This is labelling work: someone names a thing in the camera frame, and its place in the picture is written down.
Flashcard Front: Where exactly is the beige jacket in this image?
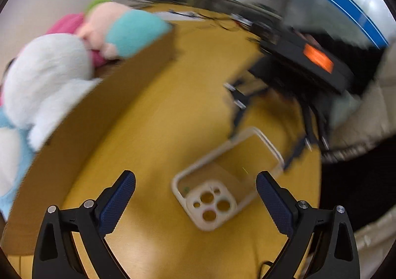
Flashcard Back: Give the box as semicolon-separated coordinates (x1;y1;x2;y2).
353;212;396;279

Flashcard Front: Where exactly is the tangle of cables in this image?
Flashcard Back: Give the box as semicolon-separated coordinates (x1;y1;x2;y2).
169;10;259;34

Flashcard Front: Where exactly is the pink bear plush toy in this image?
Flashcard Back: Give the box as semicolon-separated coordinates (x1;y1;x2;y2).
45;13;107;68

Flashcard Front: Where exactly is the brown cardboard box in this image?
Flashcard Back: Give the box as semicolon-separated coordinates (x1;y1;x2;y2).
3;24;178;256

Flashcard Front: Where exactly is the teal pink green plush toy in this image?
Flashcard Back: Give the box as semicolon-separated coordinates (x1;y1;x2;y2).
77;0;174;60

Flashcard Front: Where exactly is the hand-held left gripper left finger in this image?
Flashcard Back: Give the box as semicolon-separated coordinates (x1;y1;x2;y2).
32;170;137;279

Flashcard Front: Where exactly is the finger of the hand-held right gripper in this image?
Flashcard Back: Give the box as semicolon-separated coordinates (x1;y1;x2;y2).
283;93;330;172
224;64;274;140

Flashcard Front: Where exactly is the beige clear phone case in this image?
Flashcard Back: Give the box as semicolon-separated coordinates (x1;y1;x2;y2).
172;126;284;232

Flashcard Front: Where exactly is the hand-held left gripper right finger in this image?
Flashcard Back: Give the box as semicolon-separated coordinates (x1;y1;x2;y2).
256;171;360;279

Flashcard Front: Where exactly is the blue and white plush toy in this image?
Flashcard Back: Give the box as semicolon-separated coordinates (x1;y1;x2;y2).
0;34;102;221

